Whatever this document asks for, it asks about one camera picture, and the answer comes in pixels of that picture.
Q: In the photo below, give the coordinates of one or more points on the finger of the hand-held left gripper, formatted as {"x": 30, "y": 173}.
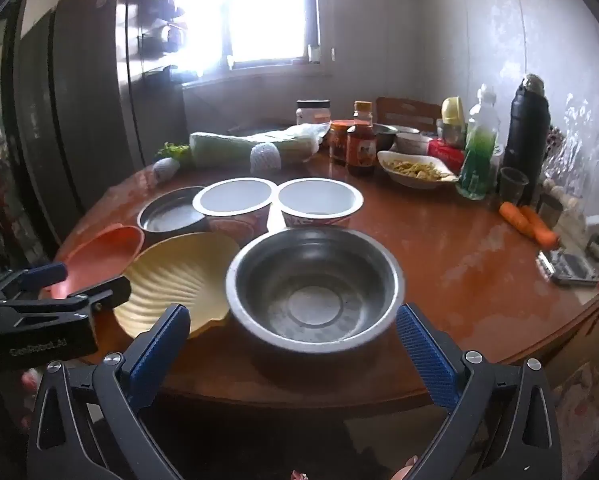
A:
{"x": 46, "y": 273}
{"x": 104, "y": 292}

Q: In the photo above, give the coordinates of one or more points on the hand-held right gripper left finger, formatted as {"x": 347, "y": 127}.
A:
{"x": 159, "y": 350}

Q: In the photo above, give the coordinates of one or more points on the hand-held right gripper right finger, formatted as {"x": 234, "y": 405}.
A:
{"x": 424, "y": 355}

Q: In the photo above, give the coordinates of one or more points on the orange plastic plate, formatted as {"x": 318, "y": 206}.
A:
{"x": 99, "y": 260}

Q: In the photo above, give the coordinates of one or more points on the yellow shell-shaped plate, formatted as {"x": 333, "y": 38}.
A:
{"x": 179, "y": 275}

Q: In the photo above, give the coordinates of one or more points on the small steel bowl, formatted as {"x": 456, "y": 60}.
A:
{"x": 172, "y": 215}

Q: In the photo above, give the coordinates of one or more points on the large steel bowl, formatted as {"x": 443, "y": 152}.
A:
{"x": 314, "y": 305}

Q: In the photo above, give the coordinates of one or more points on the paper bowl with noodle picture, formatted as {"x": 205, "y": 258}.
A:
{"x": 234, "y": 197}

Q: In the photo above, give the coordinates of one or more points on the paper bowl with red print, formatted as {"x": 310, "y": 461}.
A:
{"x": 319, "y": 197}

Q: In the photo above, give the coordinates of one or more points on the fruit in white foam net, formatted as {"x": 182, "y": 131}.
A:
{"x": 265, "y": 156}
{"x": 167, "y": 167}

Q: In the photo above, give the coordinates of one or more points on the glass sliding door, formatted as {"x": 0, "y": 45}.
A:
{"x": 1, "y": 125}

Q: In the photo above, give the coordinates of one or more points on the green lettuce leaves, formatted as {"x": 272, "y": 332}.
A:
{"x": 174, "y": 151}

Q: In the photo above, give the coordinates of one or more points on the orange carrot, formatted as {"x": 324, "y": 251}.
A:
{"x": 517, "y": 217}
{"x": 543, "y": 232}

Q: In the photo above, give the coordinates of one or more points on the grey refrigerator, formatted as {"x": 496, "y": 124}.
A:
{"x": 79, "y": 100}

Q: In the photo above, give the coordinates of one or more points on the white dish with food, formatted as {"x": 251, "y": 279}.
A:
{"x": 414, "y": 169}

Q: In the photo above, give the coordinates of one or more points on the wrapped napa cabbage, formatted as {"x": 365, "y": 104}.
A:
{"x": 224, "y": 147}

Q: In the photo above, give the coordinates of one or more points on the clear plastic cup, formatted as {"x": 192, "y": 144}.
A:
{"x": 513, "y": 185}

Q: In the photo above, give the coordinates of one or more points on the red tissue box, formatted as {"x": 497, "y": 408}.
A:
{"x": 447, "y": 155}

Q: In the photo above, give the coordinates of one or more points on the clear bottle with green liquid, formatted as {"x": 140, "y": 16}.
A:
{"x": 477, "y": 155}

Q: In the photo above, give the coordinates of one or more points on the small white box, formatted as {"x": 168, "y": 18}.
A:
{"x": 587, "y": 222}

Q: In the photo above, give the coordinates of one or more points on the white ceramic bowl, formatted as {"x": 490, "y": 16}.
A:
{"x": 413, "y": 142}

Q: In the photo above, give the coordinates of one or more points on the brown sauce bottle orange cap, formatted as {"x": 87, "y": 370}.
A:
{"x": 362, "y": 150}

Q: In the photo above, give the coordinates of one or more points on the red sauce jar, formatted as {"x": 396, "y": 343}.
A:
{"x": 340, "y": 142}

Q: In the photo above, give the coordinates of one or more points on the black thermos flask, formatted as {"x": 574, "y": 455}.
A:
{"x": 525, "y": 135}

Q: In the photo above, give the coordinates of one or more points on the wooden chair with cut-out back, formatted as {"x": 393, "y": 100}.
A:
{"x": 409, "y": 109}

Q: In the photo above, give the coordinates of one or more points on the yellow cup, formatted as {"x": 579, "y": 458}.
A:
{"x": 453, "y": 110}

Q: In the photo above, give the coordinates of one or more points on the clear plastic bag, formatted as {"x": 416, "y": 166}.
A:
{"x": 574, "y": 145}

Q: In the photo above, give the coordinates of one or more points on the white jar with black lid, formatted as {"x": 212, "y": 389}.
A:
{"x": 313, "y": 112}

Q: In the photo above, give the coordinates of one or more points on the cluttered storage rack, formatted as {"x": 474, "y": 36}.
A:
{"x": 154, "y": 25}

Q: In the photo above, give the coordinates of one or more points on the bright window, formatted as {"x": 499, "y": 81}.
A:
{"x": 264, "y": 10}

